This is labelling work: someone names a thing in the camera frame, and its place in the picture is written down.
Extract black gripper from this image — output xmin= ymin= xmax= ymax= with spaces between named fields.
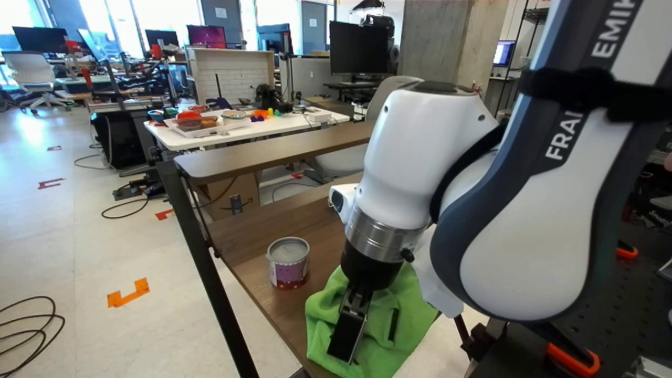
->
xmin=325 ymin=240 xmax=410 ymax=366

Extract green towel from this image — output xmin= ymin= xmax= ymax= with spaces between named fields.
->
xmin=302 ymin=260 xmax=442 ymax=378

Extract tin can purple label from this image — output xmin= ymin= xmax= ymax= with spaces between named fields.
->
xmin=265 ymin=236 xmax=313 ymax=293

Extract cardboard box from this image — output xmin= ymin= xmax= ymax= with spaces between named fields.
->
xmin=198 ymin=172 xmax=263 ymax=216

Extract long brown table black legs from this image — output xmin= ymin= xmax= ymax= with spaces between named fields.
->
xmin=154 ymin=120 xmax=377 ymax=378

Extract white desk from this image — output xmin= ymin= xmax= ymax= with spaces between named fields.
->
xmin=144 ymin=104 xmax=354 ymax=155

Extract black device on desk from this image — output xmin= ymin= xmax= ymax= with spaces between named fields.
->
xmin=253 ymin=82 xmax=279 ymax=113

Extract red orange tool stack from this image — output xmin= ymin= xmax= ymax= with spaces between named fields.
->
xmin=172 ymin=104 xmax=220 ymax=133

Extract white pegboard panel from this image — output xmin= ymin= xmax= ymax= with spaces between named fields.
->
xmin=190 ymin=46 xmax=277 ymax=107

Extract large black monitor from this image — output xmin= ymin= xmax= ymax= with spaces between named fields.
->
xmin=328 ymin=20 xmax=396 ymax=75

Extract dark computer monitor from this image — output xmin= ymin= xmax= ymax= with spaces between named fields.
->
xmin=144 ymin=28 xmax=181 ymax=50
xmin=257 ymin=23 xmax=292 ymax=54
xmin=11 ymin=26 xmax=69 ymax=54

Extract small blue screen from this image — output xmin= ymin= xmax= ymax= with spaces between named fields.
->
xmin=491 ymin=37 xmax=519 ymax=70

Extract monitor with purple screen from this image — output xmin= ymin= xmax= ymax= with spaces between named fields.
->
xmin=186 ymin=23 xmax=230 ymax=50

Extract white office chair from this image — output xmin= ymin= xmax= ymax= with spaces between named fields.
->
xmin=0 ymin=49 xmax=77 ymax=115

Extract work table frame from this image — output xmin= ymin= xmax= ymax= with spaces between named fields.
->
xmin=452 ymin=313 xmax=472 ymax=345

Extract black clamp orange handle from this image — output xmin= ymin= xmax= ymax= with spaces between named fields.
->
xmin=460 ymin=322 xmax=603 ymax=378
xmin=616 ymin=240 xmax=640 ymax=262

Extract black floor cable power strip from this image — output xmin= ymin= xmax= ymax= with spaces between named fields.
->
xmin=102 ymin=174 xmax=167 ymax=221

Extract black cable loop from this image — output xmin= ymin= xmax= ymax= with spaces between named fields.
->
xmin=0 ymin=293 xmax=69 ymax=378

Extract black velcro strap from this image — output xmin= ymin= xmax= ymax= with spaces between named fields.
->
xmin=514 ymin=64 xmax=672 ymax=127

